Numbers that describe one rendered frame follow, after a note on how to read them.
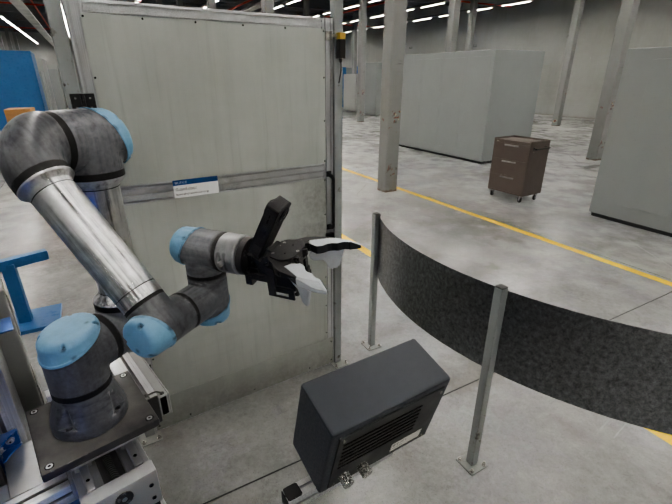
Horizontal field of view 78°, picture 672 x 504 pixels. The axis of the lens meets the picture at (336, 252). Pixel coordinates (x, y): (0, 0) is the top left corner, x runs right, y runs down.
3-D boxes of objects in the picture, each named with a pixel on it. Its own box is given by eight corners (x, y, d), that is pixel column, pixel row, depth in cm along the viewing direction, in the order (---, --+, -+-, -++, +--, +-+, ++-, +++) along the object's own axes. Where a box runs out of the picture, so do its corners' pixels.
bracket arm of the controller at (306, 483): (288, 514, 74) (288, 502, 73) (281, 501, 76) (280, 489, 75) (393, 455, 86) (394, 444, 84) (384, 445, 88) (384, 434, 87)
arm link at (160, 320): (-36, 99, 64) (169, 347, 66) (36, 96, 73) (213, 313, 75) (-50, 148, 70) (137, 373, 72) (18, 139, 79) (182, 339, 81)
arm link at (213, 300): (172, 331, 82) (163, 281, 77) (209, 305, 91) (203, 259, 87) (204, 341, 79) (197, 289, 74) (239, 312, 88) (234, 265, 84)
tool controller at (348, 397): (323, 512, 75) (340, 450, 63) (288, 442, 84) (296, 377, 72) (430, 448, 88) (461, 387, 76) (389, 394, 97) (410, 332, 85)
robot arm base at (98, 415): (45, 412, 95) (33, 377, 91) (117, 382, 104) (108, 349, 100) (59, 454, 84) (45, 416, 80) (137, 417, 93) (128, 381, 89)
